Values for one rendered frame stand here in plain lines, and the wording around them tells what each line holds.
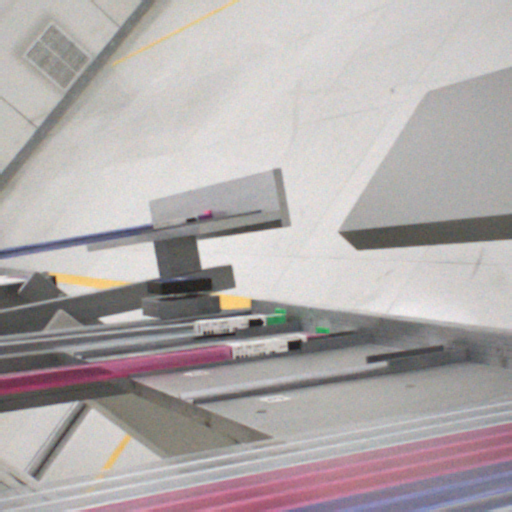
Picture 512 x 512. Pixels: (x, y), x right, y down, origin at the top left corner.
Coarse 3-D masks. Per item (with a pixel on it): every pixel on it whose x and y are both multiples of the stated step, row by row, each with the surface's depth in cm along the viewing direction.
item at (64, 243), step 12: (204, 216) 116; (132, 228) 111; (144, 228) 112; (60, 240) 106; (72, 240) 107; (84, 240) 108; (96, 240) 109; (0, 252) 103; (12, 252) 104; (24, 252) 104; (36, 252) 105
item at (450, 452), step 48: (336, 432) 40; (384, 432) 39; (432, 432) 39; (480, 432) 38; (96, 480) 35; (144, 480) 35; (192, 480) 34; (240, 480) 34; (288, 480) 33; (336, 480) 33; (384, 480) 33; (432, 480) 32; (480, 480) 32
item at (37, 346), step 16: (272, 320) 81; (64, 336) 73; (80, 336) 74; (96, 336) 74; (112, 336) 75; (128, 336) 75; (144, 336) 76; (160, 336) 76; (176, 336) 77; (192, 336) 78; (0, 352) 71; (16, 352) 71; (32, 352) 72; (48, 352) 72
